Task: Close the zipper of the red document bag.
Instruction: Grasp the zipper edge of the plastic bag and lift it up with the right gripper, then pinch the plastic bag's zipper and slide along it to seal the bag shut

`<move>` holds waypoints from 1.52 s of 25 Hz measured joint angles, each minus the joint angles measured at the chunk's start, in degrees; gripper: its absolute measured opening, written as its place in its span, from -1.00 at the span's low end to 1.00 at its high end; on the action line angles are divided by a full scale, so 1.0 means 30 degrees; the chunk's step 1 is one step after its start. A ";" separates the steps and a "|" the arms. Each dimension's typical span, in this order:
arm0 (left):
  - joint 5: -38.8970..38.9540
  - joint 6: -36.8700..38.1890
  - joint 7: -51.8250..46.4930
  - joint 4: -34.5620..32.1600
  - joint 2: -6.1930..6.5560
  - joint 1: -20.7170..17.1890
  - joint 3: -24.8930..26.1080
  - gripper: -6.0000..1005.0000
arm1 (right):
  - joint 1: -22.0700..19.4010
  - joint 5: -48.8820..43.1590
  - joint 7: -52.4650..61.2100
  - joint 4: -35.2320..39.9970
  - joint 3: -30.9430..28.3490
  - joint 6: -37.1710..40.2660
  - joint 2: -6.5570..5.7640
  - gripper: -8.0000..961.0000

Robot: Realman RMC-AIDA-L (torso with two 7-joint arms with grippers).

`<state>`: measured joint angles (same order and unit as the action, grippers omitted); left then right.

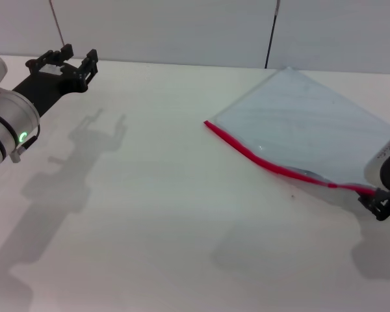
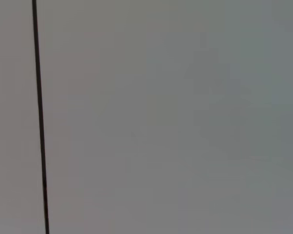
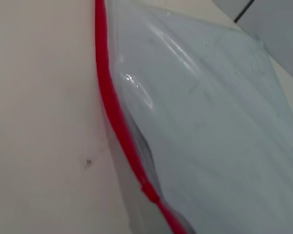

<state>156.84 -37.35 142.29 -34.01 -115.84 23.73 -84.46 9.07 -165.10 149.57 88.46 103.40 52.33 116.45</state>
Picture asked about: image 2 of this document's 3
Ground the thin black vertical cable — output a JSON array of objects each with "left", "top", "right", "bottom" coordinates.
[{"left": 31, "top": 0, "right": 51, "bottom": 234}]

